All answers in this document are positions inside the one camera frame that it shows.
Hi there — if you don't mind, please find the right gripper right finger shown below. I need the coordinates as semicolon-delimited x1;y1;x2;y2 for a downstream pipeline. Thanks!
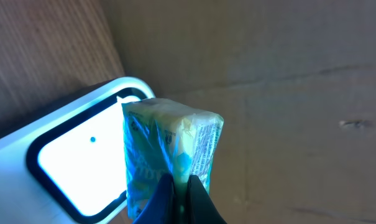
186;175;226;224

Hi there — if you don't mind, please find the white barcode scanner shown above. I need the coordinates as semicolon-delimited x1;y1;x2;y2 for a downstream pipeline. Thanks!
0;77;154;223

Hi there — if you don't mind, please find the small teal white box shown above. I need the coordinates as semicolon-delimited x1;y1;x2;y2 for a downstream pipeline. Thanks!
122;98;224;220

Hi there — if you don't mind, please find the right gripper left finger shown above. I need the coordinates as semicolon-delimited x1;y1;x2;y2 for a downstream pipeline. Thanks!
133;174;175;224

